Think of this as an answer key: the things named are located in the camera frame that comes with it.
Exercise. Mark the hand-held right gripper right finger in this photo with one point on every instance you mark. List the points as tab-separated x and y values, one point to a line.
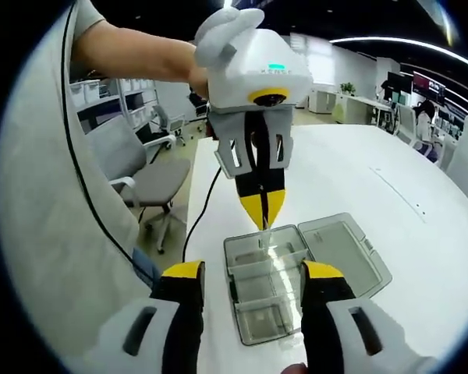
323	323

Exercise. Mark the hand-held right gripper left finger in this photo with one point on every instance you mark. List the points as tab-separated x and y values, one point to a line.
179	323

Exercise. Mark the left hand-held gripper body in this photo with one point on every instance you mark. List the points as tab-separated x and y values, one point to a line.
257	62

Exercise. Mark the clear plastic divider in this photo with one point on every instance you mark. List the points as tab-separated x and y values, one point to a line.
284	304
266	245
292	259
249	269

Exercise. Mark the grey transparent guide fixture box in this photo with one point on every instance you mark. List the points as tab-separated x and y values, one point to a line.
343	249

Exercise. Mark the person's right hand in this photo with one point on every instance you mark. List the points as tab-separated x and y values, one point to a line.
296	368

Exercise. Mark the person's blue jeans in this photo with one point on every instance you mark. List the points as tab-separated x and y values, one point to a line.
144	267

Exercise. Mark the white cabinet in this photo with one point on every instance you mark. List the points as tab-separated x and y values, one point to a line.
323	101

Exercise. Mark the green potted plant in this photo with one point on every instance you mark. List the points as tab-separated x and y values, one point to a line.
347	87

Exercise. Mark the grey office chair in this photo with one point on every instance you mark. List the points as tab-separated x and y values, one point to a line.
156	183

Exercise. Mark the white office chair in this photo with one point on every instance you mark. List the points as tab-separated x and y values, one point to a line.
167	124

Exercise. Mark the ceiling light strip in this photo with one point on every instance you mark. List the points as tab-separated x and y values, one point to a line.
374	38

